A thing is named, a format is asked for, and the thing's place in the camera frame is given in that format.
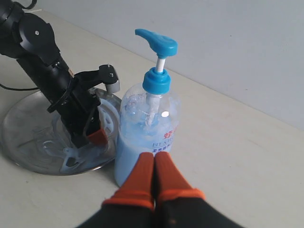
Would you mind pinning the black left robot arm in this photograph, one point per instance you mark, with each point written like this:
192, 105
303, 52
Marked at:
29, 40

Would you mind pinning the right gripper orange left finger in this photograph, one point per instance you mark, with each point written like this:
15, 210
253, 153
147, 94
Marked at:
132, 205

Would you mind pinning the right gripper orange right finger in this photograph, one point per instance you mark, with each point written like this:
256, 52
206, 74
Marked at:
178, 204

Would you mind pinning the round stainless steel plate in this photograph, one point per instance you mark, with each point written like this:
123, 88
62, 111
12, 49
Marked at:
37, 141

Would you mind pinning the blue lotion pump bottle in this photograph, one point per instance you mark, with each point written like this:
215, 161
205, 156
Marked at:
149, 112

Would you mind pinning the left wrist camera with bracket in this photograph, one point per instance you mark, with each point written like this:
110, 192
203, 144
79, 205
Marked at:
106, 74

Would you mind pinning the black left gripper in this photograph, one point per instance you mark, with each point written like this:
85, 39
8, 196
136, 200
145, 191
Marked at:
78, 110

